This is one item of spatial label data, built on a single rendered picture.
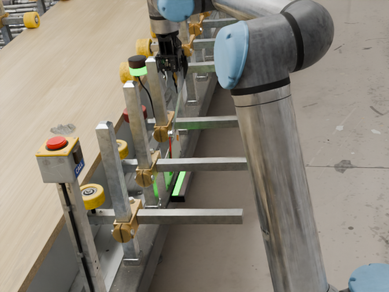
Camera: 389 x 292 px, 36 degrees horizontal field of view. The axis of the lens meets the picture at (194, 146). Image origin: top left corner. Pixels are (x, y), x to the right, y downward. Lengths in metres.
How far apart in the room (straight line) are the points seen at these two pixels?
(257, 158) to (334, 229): 1.79
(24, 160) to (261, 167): 0.97
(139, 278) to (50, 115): 0.78
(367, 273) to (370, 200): 1.75
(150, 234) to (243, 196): 1.41
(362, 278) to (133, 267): 0.65
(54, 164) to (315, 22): 0.58
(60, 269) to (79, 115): 0.61
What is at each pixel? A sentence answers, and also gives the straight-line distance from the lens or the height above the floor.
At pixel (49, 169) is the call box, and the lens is 1.25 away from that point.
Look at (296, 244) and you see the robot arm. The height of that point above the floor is 1.02.
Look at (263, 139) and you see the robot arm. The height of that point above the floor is 1.22.
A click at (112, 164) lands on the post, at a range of 1.54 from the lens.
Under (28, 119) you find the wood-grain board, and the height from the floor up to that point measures 0.90.
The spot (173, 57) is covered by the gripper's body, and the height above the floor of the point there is 1.14.
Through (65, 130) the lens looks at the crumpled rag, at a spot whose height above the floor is 0.91.
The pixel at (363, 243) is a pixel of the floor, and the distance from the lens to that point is 2.84.
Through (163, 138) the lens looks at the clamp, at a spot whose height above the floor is 0.84.
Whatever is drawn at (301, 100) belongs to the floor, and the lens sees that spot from 4.11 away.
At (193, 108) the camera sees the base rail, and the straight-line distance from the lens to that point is 2.52.
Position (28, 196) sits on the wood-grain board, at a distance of 1.75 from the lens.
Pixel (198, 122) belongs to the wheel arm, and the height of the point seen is 0.86.
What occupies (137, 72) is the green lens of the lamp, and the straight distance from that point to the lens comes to 1.95.
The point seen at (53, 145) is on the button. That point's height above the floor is 1.23.
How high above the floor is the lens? 1.78
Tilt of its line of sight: 29 degrees down
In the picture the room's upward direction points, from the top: 8 degrees counter-clockwise
